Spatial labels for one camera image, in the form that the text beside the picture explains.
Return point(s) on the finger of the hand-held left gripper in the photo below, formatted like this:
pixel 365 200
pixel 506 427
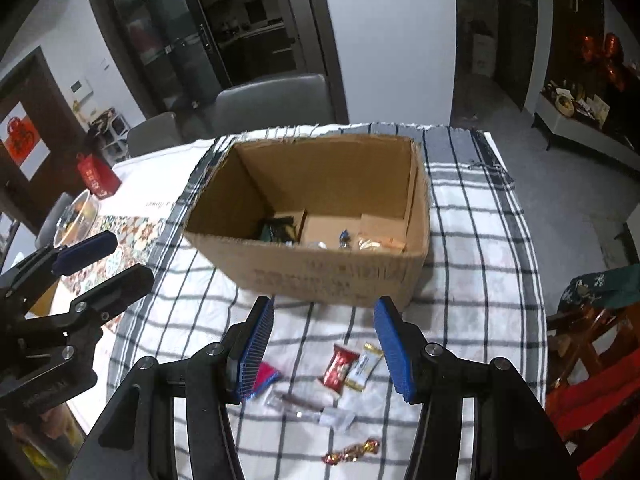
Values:
pixel 120 287
pixel 85 252

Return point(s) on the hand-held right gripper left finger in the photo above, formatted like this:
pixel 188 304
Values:
pixel 255 350

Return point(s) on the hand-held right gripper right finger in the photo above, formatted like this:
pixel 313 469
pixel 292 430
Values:
pixel 395 350

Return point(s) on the brown cardboard box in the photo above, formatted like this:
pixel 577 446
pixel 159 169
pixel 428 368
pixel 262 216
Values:
pixel 320 275

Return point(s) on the gold orange snack packet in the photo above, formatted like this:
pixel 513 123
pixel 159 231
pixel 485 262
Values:
pixel 380 245

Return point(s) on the blue candy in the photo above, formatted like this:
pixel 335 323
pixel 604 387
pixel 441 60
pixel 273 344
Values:
pixel 344 237

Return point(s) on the black snack packet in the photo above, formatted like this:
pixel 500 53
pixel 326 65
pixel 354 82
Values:
pixel 287 230

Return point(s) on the pink snack packet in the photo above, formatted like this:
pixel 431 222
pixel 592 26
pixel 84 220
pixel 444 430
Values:
pixel 265 377

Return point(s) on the white gold candy packet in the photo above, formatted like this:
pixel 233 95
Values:
pixel 362 367

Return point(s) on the clear plastic bowl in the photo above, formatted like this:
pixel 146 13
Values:
pixel 75 215

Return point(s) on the red candy packet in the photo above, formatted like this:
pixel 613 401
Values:
pixel 339 367

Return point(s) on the patterned table mat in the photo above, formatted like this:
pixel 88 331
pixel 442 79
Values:
pixel 140 230

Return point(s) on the clear long snack packet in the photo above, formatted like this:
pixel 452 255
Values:
pixel 305 405

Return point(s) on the red gift bag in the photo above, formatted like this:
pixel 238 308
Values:
pixel 97 177

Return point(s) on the white table cover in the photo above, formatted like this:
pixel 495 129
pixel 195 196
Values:
pixel 150 180

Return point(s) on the gold red twisted candy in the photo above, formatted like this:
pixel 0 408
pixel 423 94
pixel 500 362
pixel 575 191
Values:
pixel 352 451

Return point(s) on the plaid white grey tablecloth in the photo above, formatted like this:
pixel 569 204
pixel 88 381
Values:
pixel 475 260

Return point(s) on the white storage rack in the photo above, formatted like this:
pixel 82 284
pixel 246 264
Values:
pixel 112 132

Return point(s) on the red paper door decoration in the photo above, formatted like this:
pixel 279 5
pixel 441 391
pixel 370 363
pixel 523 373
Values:
pixel 20 135

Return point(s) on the grey dining chair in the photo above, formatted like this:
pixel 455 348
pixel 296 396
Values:
pixel 155 132
pixel 270 102

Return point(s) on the wooden chair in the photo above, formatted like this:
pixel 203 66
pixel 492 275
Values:
pixel 590 330

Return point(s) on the red garment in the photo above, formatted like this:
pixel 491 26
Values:
pixel 600 400

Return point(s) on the dark green cloth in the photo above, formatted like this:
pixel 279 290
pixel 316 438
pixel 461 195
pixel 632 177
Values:
pixel 605 285

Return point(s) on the dark glass sliding door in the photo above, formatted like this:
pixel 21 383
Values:
pixel 165 35

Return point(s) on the white low sideboard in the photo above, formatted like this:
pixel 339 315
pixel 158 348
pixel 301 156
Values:
pixel 575 127

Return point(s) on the wicker basket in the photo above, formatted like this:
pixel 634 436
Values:
pixel 565 105

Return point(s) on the white carton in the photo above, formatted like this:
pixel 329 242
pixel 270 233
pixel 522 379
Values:
pixel 484 55

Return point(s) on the red foil balloons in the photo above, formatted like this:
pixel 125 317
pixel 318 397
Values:
pixel 612 47

